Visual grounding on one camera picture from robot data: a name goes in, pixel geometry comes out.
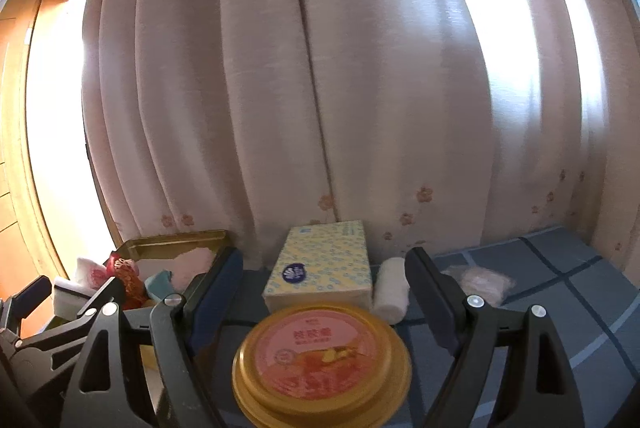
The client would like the yellow patterned tissue pack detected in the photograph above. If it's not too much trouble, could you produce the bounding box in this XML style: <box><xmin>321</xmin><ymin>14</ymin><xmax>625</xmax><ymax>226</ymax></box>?
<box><xmin>262</xmin><ymin>220</ymin><xmax>373</xmax><ymax>314</ymax></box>

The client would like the red tasselled ornament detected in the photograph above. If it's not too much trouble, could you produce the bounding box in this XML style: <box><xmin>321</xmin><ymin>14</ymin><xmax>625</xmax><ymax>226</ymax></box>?
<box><xmin>105</xmin><ymin>253</ymin><xmax>149</xmax><ymax>309</ymax></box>

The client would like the white floral curtain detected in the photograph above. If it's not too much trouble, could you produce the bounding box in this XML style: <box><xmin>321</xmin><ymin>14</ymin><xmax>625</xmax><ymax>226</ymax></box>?
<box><xmin>80</xmin><ymin>0</ymin><xmax>640</xmax><ymax>274</ymax></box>

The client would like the wooden door frame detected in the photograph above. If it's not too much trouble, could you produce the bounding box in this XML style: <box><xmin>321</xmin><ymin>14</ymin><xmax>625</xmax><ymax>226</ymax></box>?
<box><xmin>0</xmin><ymin>0</ymin><xmax>76</xmax><ymax>296</ymax></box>

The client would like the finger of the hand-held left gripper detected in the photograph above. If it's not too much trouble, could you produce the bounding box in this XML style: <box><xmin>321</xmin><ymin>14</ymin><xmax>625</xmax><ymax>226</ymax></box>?
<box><xmin>0</xmin><ymin>275</ymin><xmax>53</xmax><ymax>341</ymax></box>
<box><xmin>20</xmin><ymin>278</ymin><xmax>126</xmax><ymax>359</ymax></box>

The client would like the white foam block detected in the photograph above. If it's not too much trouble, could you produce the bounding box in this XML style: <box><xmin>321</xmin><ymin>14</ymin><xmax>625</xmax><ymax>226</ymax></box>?
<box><xmin>52</xmin><ymin>277</ymin><xmax>101</xmax><ymax>311</ymax></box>

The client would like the pale pink cloth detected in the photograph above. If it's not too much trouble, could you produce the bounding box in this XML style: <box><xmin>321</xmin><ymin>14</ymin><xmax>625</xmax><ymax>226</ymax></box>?
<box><xmin>170</xmin><ymin>245</ymin><xmax>223</xmax><ymax>291</ymax></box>

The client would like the clear plastic bag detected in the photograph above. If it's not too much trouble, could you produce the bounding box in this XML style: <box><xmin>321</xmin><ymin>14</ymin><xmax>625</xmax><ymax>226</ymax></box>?
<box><xmin>442</xmin><ymin>265</ymin><xmax>517</xmax><ymax>307</ymax></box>

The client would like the white rolled towel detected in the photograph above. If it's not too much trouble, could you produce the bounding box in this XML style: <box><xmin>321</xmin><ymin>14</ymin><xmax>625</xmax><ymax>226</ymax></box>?
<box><xmin>372</xmin><ymin>257</ymin><xmax>411</xmax><ymax>324</ymax></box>

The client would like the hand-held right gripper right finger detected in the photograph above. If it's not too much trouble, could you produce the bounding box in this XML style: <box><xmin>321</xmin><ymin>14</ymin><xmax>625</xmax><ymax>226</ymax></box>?
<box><xmin>404</xmin><ymin>247</ymin><xmax>586</xmax><ymax>428</ymax></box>

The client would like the blue plaid tablecloth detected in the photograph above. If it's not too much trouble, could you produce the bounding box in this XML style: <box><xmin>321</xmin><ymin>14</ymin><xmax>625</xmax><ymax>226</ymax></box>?
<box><xmin>215</xmin><ymin>228</ymin><xmax>640</xmax><ymax>428</ymax></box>

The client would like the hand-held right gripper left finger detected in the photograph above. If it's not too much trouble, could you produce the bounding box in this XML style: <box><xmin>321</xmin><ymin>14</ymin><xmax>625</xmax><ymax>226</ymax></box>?
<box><xmin>65</xmin><ymin>246</ymin><xmax>245</xmax><ymax>428</ymax></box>

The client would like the teal cloth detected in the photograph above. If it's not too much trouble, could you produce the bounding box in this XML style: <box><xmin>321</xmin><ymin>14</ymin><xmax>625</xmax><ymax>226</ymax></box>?
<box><xmin>144</xmin><ymin>270</ymin><xmax>177</xmax><ymax>305</ymax></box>

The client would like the round gold tin pink lid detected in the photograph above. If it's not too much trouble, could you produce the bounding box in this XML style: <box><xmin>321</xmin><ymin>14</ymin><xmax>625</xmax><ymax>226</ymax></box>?
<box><xmin>231</xmin><ymin>305</ymin><xmax>413</xmax><ymax>428</ymax></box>

